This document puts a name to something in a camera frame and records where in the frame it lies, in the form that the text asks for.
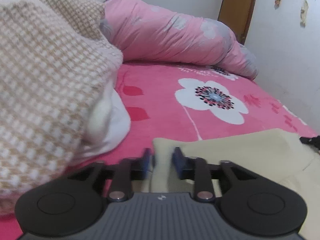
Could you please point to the beige zip jacket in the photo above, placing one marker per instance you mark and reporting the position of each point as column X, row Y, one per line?
column 274, row 154

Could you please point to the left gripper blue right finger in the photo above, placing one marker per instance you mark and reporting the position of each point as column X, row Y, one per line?
column 197, row 170

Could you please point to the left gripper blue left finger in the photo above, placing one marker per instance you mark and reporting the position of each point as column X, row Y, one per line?
column 122, row 175

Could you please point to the hot pink floral bedsheet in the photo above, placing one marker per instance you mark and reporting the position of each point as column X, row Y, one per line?
column 189, row 104

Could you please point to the brown wooden door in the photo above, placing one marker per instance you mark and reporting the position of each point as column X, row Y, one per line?
column 237, row 15

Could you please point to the beige white houndstooth blanket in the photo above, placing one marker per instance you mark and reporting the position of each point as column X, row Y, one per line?
column 55, row 63

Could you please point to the pink floral rolled duvet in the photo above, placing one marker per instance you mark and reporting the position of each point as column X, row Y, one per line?
column 145, row 32

